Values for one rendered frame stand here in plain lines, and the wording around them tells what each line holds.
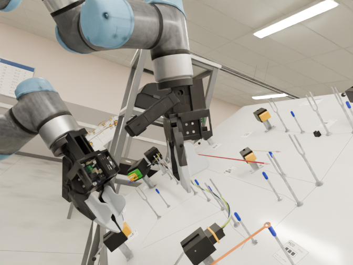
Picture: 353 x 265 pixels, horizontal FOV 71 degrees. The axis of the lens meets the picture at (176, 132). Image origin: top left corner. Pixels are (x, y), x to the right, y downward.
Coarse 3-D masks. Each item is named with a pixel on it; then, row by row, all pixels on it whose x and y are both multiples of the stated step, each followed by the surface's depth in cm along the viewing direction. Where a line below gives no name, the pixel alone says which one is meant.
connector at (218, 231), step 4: (216, 224) 54; (212, 228) 53; (216, 228) 53; (220, 228) 52; (208, 232) 53; (216, 232) 52; (220, 232) 52; (208, 236) 52; (212, 236) 51; (216, 236) 52; (220, 236) 52; (212, 240) 51
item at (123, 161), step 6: (114, 156) 171; (120, 162) 147; (126, 162) 153; (132, 162) 161; (120, 168) 145; (126, 168) 146; (150, 168) 154; (156, 168) 161; (126, 174) 146; (150, 174) 150
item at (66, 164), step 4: (64, 156) 51; (64, 160) 51; (68, 160) 51; (64, 164) 51; (68, 164) 50; (64, 168) 52; (68, 168) 51; (64, 172) 52; (64, 176) 53; (64, 180) 53; (64, 184) 53; (64, 188) 54; (68, 188) 53; (64, 192) 54; (68, 192) 54; (64, 196) 55; (68, 196) 54; (68, 200) 54
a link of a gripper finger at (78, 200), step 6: (72, 192) 49; (72, 198) 48; (78, 198) 48; (84, 198) 49; (78, 204) 48; (84, 204) 48; (78, 210) 48; (84, 210) 48; (90, 210) 48; (90, 216) 48
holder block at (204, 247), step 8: (192, 232) 54; (200, 232) 52; (184, 240) 53; (200, 240) 50; (208, 240) 50; (184, 248) 51; (192, 248) 50; (200, 248) 50; (208, 248) 51; (192, 256) 50; (200, 256) 50; (208, 256) 51
